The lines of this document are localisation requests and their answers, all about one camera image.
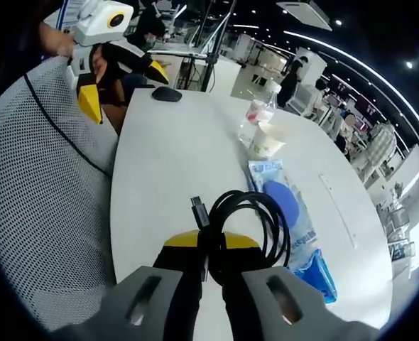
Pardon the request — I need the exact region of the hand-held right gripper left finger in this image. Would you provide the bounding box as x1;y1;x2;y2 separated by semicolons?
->
101;229;205;341

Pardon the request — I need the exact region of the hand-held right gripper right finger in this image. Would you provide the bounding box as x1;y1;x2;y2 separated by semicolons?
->
209;230;342;341

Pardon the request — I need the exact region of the black computer mouse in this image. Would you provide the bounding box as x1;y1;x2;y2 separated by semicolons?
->
151;85;183;104

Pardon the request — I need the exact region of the blue bowl black rim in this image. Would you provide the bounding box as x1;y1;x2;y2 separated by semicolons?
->
189;189;292;286

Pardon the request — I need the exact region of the blue tissue pack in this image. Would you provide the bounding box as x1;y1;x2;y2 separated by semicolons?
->
290;247;339;305

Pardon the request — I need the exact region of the white paper cup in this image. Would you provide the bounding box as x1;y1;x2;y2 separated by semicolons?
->
248;121;288;161

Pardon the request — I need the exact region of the clear plastic water bottle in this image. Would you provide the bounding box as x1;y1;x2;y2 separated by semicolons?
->
237;82;283;147

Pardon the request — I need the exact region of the person's left hand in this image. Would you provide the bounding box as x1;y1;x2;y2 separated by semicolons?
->
40;23;78;58

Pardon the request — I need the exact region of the black tripod stand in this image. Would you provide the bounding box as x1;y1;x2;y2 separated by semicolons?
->
189;0;239;94

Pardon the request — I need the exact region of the table socket panel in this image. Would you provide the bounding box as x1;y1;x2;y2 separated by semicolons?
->
317;173;359;249

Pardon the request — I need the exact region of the ceiling air conditioner unit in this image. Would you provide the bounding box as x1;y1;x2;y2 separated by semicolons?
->
276;0;334;32

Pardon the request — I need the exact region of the curved ceiling light strip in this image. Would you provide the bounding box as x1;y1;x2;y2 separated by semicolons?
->
283;29;419;172

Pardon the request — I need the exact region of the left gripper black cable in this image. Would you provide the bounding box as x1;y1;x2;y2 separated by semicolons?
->
23;72;111;178

